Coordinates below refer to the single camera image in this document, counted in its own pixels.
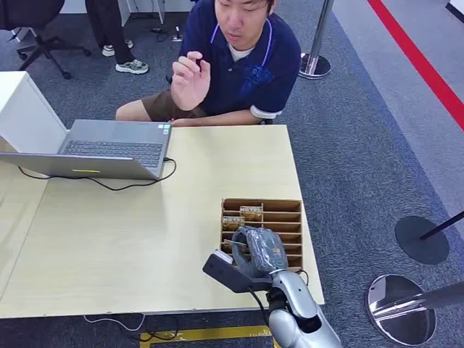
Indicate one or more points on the wooden slotted card holder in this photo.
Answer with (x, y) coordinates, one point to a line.
(283, 218)

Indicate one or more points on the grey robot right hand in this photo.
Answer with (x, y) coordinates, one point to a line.
(262, 252)

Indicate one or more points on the white cabinet box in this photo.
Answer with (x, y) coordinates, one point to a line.
(22, 113)

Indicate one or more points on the standing person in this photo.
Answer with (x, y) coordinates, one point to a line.
(112, 29)

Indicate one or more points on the black office chair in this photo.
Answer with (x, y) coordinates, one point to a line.
(40, 29)

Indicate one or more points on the grey open laptop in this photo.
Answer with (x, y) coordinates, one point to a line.
(115, 139)

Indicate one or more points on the brown hotel key card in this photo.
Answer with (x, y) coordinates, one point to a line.
(250, 213)
(228, 246)
(232, 223)

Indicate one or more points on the black stanchion with round base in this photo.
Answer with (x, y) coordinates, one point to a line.
(420, 240)

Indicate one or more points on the person's right hand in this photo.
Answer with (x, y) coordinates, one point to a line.
(190, 86)

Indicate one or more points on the chrome stanchion with mirror base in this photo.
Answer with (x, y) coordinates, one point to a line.
(398, 310)

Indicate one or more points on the seated person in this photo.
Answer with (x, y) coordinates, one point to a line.
(246, 67)

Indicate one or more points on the chrome stanchion with round base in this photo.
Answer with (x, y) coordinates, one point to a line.
(315, 57)

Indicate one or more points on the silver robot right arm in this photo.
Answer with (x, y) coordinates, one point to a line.
(295, 300)

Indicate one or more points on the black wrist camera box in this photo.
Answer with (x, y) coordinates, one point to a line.
(226, 274)

